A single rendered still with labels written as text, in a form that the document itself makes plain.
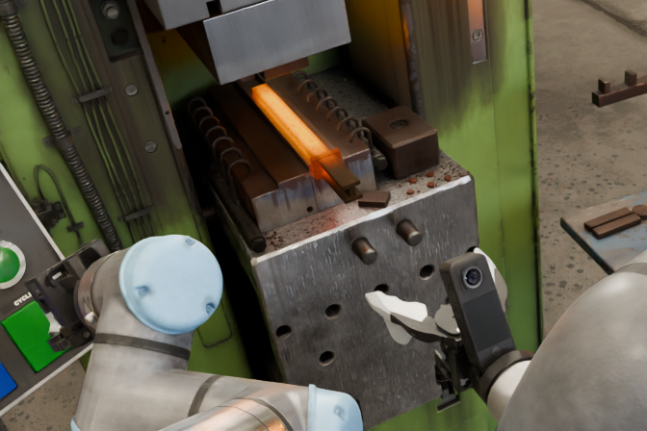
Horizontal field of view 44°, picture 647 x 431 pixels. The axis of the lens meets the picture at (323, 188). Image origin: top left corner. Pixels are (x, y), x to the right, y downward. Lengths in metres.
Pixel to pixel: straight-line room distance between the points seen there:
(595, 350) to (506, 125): 1.13
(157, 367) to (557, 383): 0.30
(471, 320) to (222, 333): 0.76
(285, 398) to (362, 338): 0.80
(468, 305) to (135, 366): 0.36
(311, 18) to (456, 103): 0.43
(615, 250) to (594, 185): 1.50
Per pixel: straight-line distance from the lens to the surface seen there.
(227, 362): 1.54
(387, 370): 1.42
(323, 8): 1.12
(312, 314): 1.27
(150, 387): 0.60
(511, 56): 1.50
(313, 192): 1.22
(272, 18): 1.10
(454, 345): 0.88
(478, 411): 1.62
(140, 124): 1.26
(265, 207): 1.21
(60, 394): 2.52
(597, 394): 0.45
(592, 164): 2.98
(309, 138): 1.26
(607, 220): 1.43
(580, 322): 0.46
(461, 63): 1.43
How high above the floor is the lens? 1.61
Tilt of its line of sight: 32 degrees down
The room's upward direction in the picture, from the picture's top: 12 degrees counter-clockwise
